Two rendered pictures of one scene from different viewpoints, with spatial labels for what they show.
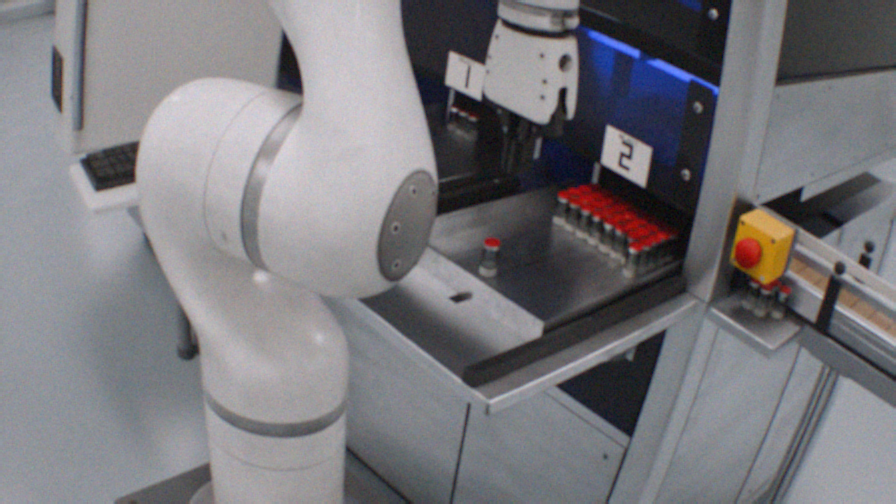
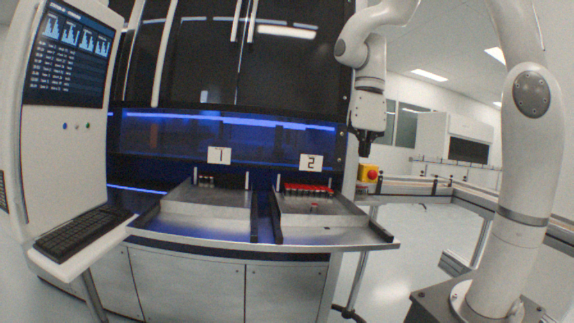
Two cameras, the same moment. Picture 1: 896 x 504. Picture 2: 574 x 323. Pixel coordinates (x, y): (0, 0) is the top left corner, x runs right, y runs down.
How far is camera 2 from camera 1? 1.02 m
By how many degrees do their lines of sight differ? 54
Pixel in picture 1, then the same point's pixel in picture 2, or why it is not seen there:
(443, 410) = (231, 296)
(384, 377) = (194, 297)
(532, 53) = (380, 102)
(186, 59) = (70, 172)
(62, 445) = not seen: outside the picture
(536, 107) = (382, 124)
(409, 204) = not seen: hidden behind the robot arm
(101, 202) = (70, 271)
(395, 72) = not seen: hidden behind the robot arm
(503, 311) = (350, 221)
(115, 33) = (32, 151)
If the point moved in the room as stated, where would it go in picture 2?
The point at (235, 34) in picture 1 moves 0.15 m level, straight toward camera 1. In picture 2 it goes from (88, 157) to (104, 164)
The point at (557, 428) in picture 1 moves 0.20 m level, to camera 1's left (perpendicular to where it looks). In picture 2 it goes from (293, 275) to (262, 295)
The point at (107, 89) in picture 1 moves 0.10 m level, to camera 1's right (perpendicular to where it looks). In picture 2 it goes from (33, 193) to (61, 191)
